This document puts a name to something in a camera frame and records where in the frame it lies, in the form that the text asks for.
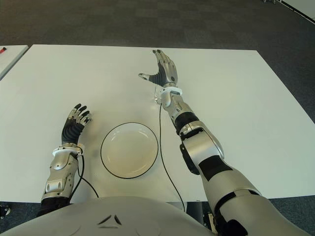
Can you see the clear water bottle blue cap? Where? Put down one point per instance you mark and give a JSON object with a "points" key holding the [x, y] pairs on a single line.
{"points": [[157, 97]]}

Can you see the robot left arm silver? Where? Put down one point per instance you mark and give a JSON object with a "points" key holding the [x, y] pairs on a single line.
{"points": [[60, 167]]}

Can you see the robot left hand black silver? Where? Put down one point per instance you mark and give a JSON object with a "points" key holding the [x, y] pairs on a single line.
{"points": [[71, 131]]}

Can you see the white plate black rim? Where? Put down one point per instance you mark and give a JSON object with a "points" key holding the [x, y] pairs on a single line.
{"points": [[129, 150]]}

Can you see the black caster wheel base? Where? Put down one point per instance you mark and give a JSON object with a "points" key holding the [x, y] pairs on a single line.
{"points": [[5, 212]]}

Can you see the red marker pen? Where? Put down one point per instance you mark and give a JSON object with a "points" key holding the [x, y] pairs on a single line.
{"points": [[3, 51]]}

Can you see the white side table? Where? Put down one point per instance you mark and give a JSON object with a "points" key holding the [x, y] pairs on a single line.
{"points": [[9, 61]]}

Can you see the grey robot torso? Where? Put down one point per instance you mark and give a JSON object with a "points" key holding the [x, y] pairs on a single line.
{"points": [[110, 216]]}

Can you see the robot right arm silver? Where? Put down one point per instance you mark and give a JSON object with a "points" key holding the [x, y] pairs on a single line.
{"points": [[204, 145]]}

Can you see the grey chair base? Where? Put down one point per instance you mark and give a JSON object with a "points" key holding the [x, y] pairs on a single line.
{"points": [[267, 1]]}

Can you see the robot right hand black silver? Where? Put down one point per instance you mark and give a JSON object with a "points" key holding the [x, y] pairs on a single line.
{"points": [[167, 72]]}

